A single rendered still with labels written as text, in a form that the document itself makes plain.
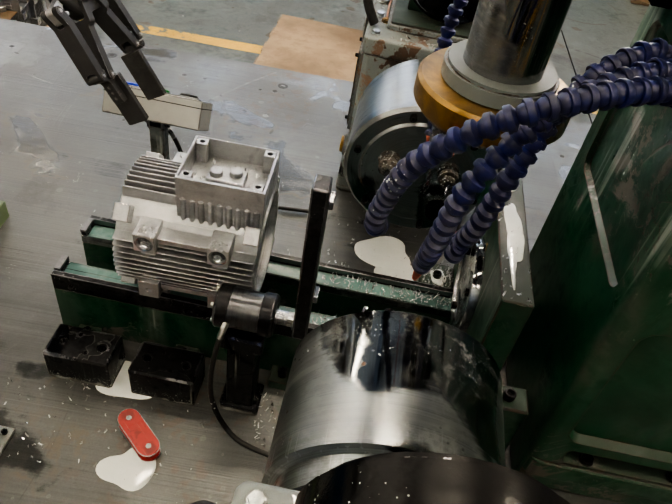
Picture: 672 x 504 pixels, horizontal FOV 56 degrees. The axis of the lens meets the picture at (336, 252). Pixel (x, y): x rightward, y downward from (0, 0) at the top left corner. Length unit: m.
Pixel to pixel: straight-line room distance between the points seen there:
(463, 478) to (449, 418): 0.27
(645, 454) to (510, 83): 0.54
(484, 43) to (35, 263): 0.87
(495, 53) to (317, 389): 0.39
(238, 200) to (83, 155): 0.70
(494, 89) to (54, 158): 1.03
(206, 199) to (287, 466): 0.38
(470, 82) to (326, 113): 0.98
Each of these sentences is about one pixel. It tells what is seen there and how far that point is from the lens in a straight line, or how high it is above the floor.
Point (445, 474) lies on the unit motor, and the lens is 0.36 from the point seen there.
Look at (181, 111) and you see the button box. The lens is 1.13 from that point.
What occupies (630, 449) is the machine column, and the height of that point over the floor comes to 0.94.
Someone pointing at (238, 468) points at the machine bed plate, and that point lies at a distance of 0.98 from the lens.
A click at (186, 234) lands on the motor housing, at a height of 1.06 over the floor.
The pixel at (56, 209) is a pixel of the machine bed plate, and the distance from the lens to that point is 1.36.
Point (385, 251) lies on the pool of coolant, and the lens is 1.28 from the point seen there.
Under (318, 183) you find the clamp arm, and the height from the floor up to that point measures 1.25.
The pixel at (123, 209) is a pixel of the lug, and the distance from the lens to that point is 0.90.
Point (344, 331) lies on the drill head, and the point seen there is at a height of 1.14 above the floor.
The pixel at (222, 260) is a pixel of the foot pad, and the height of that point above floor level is 1.06.
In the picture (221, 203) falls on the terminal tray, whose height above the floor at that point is 1.12.
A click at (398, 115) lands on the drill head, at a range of 1.03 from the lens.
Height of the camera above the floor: 1.67
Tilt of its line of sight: 44 degrees down
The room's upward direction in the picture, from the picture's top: 10 degrees clockwise
